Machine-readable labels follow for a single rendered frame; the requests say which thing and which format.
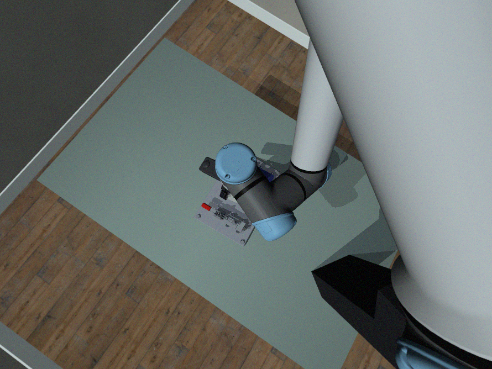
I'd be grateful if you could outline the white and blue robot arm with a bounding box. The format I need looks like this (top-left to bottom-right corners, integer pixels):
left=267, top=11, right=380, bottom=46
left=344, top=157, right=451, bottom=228
left=199, top=0, right=492, bottom=369

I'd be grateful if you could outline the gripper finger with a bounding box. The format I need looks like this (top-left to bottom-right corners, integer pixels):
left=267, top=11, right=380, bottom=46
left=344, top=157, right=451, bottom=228
left=219, top=190, right=237, bottom=203

